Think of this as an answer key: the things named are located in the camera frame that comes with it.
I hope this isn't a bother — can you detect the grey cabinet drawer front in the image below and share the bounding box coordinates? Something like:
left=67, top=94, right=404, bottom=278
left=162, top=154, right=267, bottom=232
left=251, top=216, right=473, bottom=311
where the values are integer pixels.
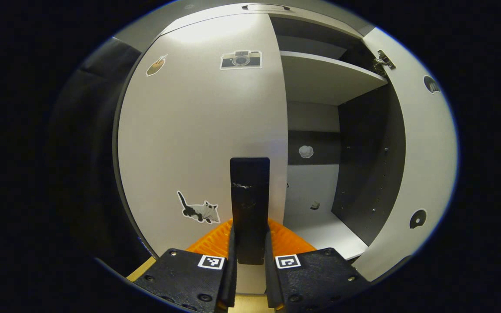
left=159, top=2, right=366, bottom=40

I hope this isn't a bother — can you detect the white cabinet shelf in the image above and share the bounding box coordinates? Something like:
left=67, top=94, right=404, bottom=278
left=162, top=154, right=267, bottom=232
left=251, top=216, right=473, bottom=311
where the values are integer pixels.
left=280, top=51, right=389, bottom=106

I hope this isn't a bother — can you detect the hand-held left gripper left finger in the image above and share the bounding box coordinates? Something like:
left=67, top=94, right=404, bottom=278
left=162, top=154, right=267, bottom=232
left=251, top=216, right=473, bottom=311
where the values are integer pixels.
left=132, top=219, right=238, bottom=313

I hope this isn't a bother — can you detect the black drawer handle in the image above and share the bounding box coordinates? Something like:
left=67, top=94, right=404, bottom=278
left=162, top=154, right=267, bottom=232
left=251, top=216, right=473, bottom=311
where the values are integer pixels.
left=242, top=3, right=291, bottom=12

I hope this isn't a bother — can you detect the black door handle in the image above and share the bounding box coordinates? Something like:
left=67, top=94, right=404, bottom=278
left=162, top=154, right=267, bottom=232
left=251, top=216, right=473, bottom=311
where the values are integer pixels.
left=230, top=157, right=271, bottom=266

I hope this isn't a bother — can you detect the black backdrop cloth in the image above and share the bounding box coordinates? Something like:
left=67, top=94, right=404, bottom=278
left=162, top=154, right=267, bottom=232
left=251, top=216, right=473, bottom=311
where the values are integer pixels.
left=46, top=37, right=155, bottom=266

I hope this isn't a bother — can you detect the grey cabinet door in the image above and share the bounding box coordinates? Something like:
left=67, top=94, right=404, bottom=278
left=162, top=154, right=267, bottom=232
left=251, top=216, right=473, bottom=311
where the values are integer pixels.
left=117, top=13, right=289, bottom=296
left=351, top=27, right=459, bottom=282

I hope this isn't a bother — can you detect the grey cabinet shelf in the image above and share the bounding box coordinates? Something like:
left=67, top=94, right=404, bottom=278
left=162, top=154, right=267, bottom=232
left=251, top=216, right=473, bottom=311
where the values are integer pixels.
left=276, top=35, right=347, bottom=60

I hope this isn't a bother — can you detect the metal door hinge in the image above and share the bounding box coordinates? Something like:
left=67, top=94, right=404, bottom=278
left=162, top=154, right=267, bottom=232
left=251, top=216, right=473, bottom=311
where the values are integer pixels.
left=373, top=49, right=397, bottom=77

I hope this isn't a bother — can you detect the grey double-door shoe cabinet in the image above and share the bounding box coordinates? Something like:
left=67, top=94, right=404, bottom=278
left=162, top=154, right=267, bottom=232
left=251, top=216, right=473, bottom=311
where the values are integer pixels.
left=112, top=0, right=459, bottom=300

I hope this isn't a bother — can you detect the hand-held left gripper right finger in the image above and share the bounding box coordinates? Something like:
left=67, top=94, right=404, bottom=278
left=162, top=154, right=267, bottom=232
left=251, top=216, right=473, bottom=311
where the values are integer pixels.
left=264, top=219, right=372, bottom=313

